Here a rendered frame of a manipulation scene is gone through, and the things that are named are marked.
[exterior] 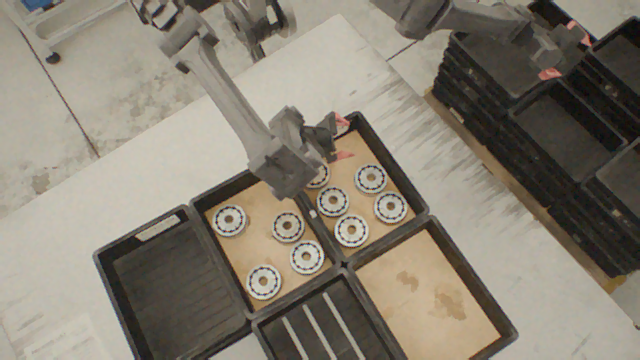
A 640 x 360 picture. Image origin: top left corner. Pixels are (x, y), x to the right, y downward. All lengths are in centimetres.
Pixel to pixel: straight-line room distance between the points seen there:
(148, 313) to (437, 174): 103
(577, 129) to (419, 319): 126
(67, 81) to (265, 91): 151
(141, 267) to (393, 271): 76
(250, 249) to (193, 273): 18
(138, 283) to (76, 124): 152
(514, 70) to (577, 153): 45
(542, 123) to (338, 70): 96
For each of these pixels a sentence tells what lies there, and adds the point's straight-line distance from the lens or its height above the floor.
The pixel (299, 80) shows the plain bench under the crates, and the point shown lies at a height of 70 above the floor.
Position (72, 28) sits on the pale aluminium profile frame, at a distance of 309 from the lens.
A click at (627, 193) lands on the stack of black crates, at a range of 218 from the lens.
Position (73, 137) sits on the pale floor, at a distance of 286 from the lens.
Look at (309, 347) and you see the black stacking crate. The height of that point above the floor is 83.
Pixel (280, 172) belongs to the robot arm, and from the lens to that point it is 84.
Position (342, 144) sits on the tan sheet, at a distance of 156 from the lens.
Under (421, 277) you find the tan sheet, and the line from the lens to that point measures 144.
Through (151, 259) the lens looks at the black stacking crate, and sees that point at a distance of 153.
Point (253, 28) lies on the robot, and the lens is 139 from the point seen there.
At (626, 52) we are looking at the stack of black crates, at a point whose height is 49.
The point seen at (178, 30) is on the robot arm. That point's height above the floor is 147.
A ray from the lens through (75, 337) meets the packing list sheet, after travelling 173.
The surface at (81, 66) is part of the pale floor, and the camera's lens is 309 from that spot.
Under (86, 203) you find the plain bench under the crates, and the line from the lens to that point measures 183.
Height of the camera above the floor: 223
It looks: 69 degrees down
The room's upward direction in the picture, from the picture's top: 3 degrees counter-clockwise
